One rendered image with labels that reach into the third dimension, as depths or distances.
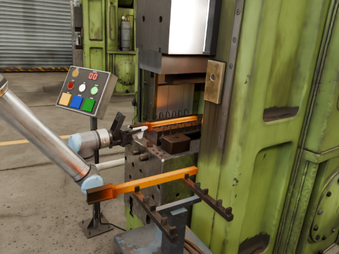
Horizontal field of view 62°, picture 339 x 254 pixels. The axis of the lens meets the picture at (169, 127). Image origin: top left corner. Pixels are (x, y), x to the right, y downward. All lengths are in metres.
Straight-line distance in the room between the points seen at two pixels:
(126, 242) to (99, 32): 5.37
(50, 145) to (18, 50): 8.14
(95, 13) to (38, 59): 3.48
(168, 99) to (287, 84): 0.68
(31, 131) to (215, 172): 0.77
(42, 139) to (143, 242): 0.54
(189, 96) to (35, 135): 1.01
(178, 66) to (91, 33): 4.93
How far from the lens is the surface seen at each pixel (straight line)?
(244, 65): 1.13
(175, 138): 1.34
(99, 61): 6.26
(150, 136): 1.44
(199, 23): 1.34
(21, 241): 2.35
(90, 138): 1.27
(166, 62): 1.31
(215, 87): 1.20
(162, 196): 1.36
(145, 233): 1.23
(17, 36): 9.16
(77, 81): 1.88
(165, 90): 1.66
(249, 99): 1.12
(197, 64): 1.43
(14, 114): 1.06
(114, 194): 0.98
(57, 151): 1.11
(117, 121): 1.32
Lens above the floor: 1.47
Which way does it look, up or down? 19 degrees down
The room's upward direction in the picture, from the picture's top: 4 degrees clockwise
